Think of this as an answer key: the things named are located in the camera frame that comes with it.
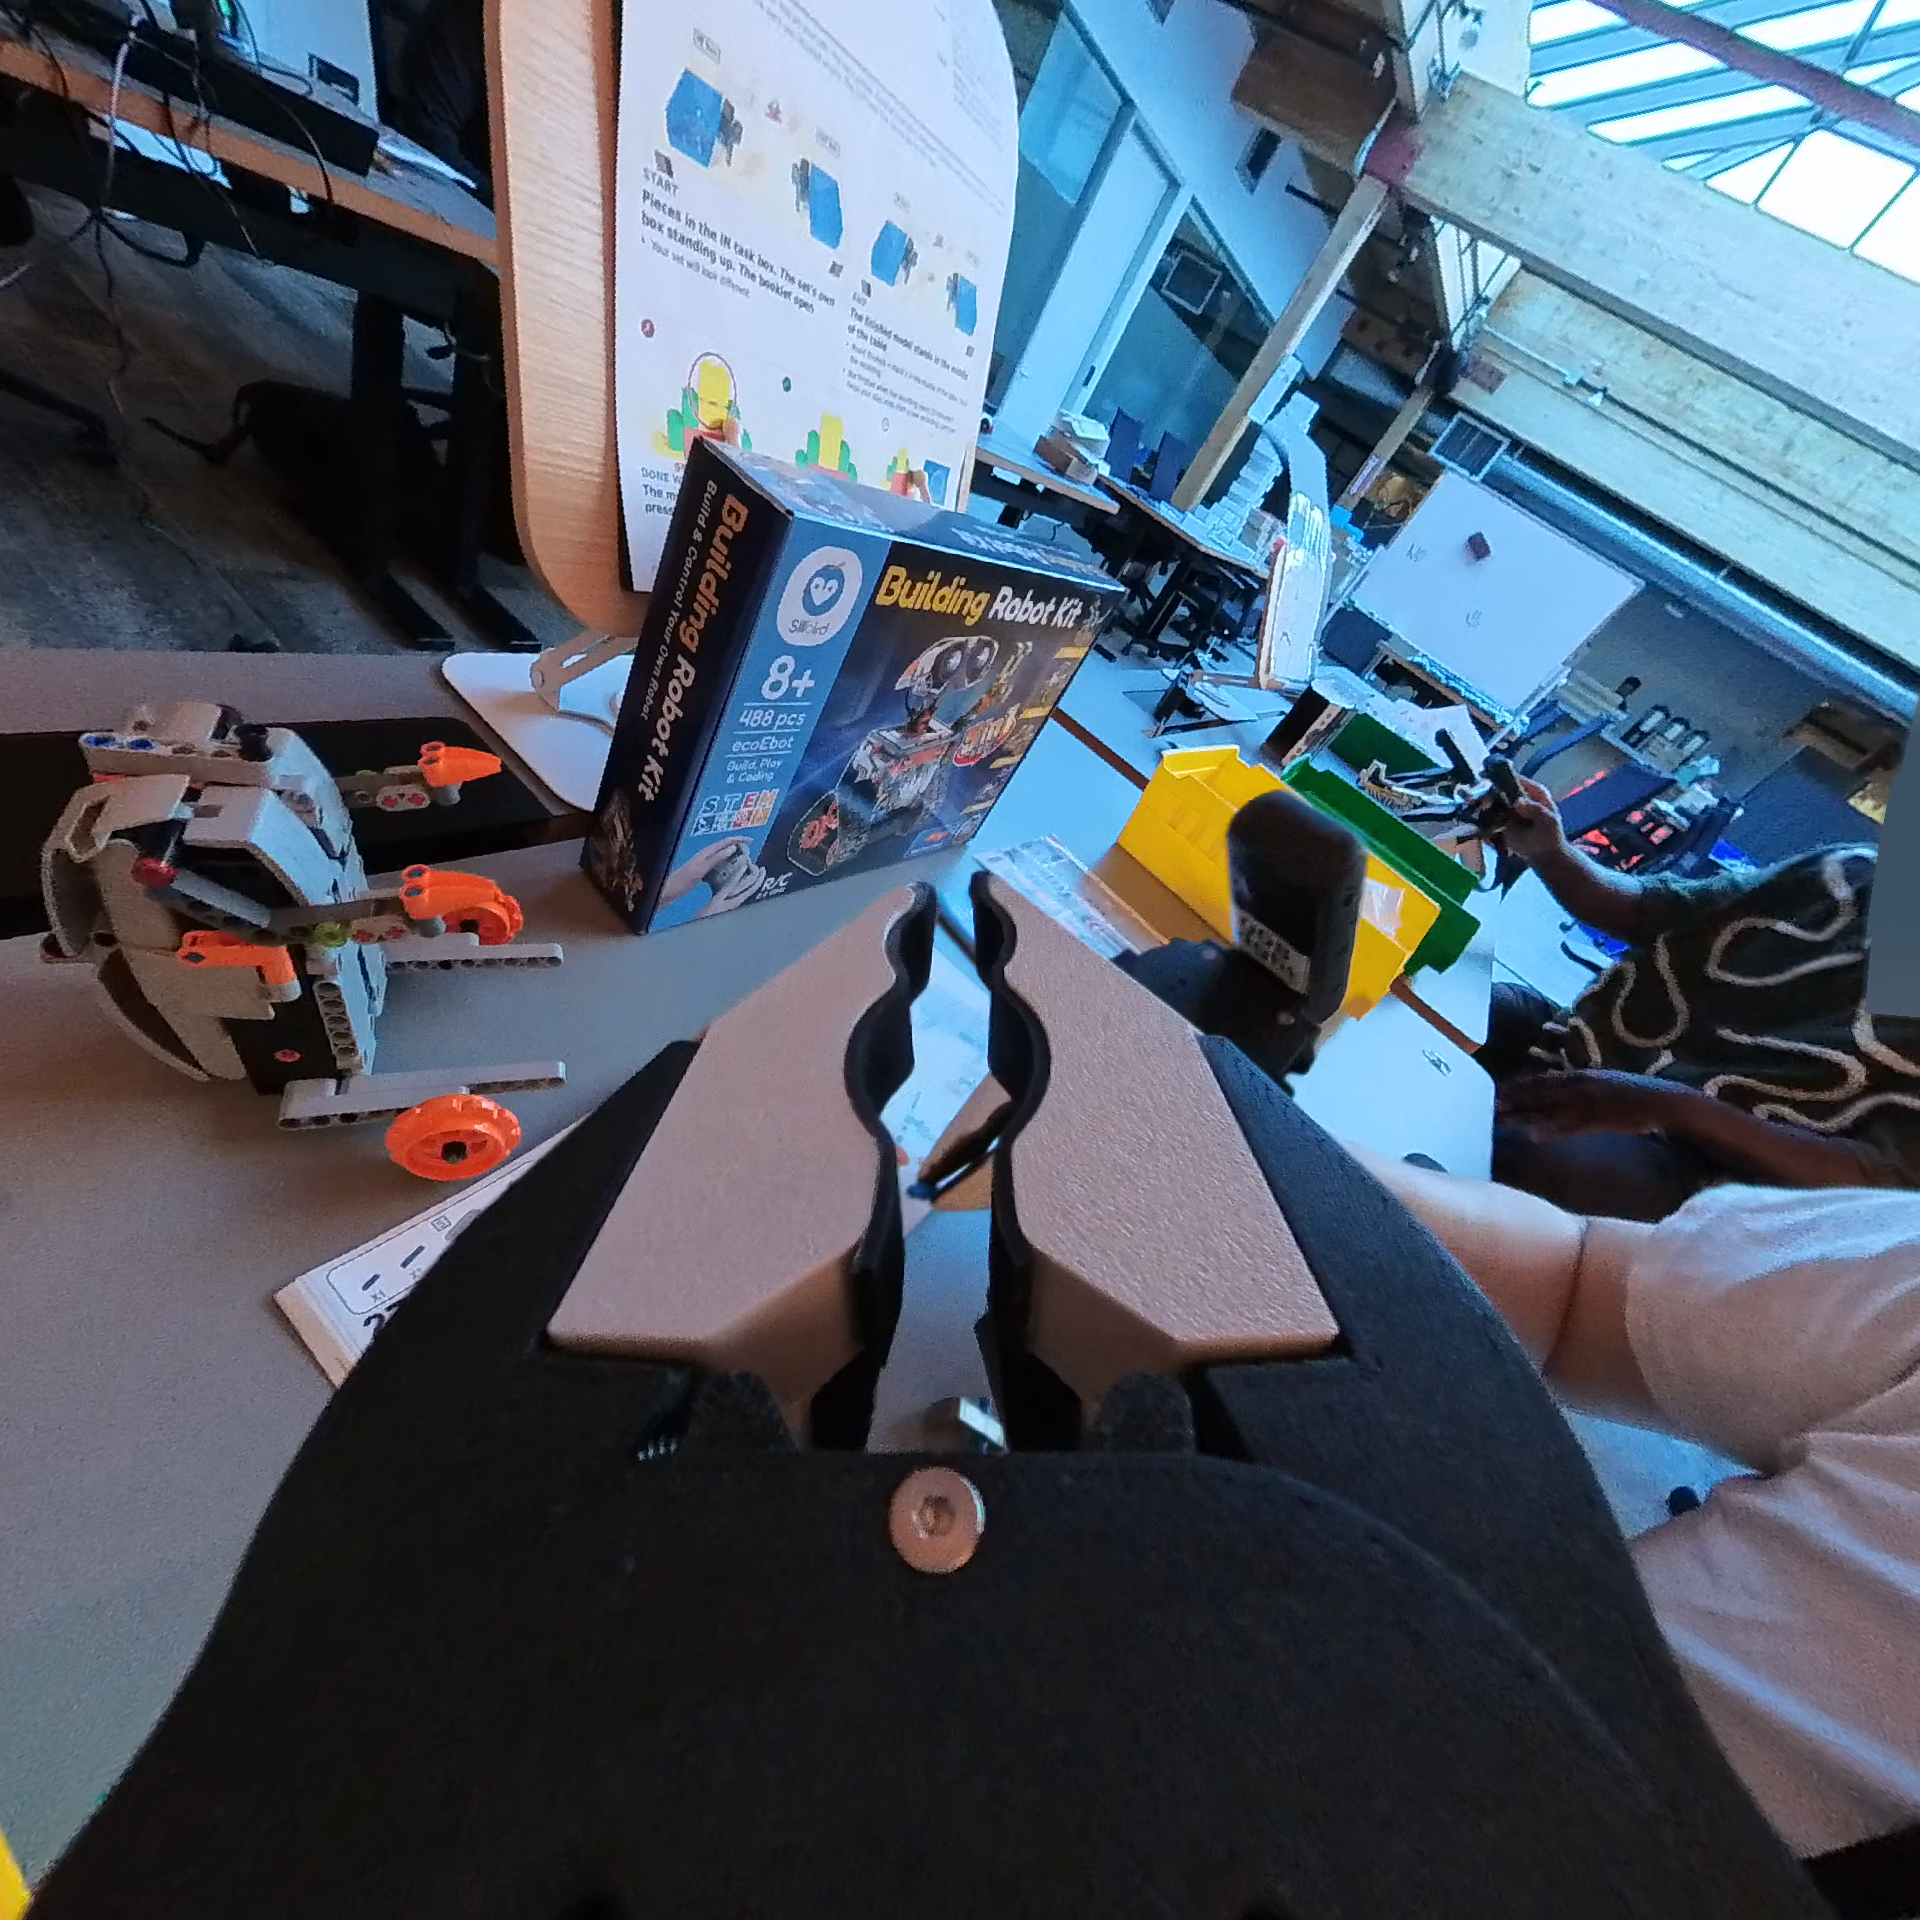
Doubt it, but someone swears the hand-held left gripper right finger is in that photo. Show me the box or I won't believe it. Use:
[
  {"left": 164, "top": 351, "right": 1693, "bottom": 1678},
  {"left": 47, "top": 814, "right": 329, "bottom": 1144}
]
[{"left": 967, "top": 871, "right": 1344, "bottom": 1450}]

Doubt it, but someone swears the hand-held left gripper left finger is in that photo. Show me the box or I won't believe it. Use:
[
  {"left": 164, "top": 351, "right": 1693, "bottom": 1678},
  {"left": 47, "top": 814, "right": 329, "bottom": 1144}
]
[{"left": 545, "top": 882, "right": 938, "bottom": 1450}]

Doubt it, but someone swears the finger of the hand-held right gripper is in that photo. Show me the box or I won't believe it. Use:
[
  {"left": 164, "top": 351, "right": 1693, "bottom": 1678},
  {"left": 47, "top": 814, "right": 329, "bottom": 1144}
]
[{"left": 906, "top": 1071, "right": 1015, "bottom": 1214}]

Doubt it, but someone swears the person's right forearm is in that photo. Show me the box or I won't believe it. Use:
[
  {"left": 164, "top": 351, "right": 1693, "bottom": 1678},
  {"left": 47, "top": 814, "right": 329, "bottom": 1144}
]
[{"left": 1342, "top": 1140, "right": 1592, "bottom": 1383}]

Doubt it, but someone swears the grey desk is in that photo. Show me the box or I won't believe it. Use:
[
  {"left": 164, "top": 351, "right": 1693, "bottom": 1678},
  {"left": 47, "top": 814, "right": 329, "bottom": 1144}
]
[{"left": 0, "top": 644, "right": 1502, "bottom": 1876}]

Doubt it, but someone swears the wooden background desk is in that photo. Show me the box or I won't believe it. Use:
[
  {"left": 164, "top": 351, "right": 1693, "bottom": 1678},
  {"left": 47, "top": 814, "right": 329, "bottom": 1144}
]
[{"left": 0, "top": 22, "right": 505, "bottom": 600}]

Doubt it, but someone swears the yellow plastic bin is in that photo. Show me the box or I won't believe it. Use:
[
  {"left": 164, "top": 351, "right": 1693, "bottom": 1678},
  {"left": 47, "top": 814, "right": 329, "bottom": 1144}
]
[{"left": 1118, "top": 745, "right": 1442, "bottom": 1022}]

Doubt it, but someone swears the green plastic bin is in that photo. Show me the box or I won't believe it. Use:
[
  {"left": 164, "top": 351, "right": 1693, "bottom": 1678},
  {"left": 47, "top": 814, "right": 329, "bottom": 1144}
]
[{"left": 1282, "top": 757, "right": 1484, "bottom": 975}]

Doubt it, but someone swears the clear bagged leaflet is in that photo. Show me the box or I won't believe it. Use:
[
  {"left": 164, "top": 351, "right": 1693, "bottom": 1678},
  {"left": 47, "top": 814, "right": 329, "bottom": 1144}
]
[{"left": 975, "top": 836, "right": 1150, "bottom": 962}]

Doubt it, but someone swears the white whiteboard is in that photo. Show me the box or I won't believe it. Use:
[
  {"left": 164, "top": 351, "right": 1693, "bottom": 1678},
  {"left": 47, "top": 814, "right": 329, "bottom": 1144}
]
[{"left": 1345, "top": 471, "right": 1642, "bottom": 719}]

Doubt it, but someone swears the white instruction booklet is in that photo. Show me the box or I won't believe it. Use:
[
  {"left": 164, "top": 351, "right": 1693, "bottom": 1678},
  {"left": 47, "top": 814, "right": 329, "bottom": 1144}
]
[{"left": 274, "top": 936, "right": 994, "bottom": 1390}]

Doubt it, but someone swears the black flat pad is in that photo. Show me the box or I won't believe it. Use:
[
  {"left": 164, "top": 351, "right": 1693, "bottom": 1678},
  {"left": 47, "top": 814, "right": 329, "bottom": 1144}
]
[{"left": 0, "top": 717, "right": 594, "bottom": 943}]

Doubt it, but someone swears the blue robot kit box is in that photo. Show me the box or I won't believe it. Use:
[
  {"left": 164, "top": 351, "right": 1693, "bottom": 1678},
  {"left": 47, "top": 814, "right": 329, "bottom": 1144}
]
[{"left": 582, "top": 439, "right": 1126, "bottom": 935}]

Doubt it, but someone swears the white stand base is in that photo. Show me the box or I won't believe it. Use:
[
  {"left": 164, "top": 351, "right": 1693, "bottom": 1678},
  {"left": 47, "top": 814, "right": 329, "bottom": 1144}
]
[{"left": 439, "top": 631, "right": 639, "bottom": 810}]

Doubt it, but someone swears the grey orange toy robot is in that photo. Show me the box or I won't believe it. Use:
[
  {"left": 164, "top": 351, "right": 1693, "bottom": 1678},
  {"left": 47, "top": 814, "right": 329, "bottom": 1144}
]
[{"left": 39, "top": 701, "right": 569, "bottom": 1183}]

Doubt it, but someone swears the white t-shirt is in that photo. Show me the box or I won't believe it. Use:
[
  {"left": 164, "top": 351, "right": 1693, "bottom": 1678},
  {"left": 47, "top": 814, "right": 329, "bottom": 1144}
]
[{"left": 1545, "top": 1183, "right": 1920, "bottom": 1863}]

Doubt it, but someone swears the white instruction poster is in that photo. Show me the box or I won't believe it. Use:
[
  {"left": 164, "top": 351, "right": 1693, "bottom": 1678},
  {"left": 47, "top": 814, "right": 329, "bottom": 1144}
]
[{"left": 615, "top": 0, "right": 1021, "bottom": 593}]

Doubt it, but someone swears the wooden board stand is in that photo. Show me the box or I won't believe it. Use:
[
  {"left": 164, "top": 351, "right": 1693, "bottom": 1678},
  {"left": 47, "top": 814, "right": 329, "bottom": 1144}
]
[{"left": 481, "top": 0, "right": 649, "bottom": 639}]

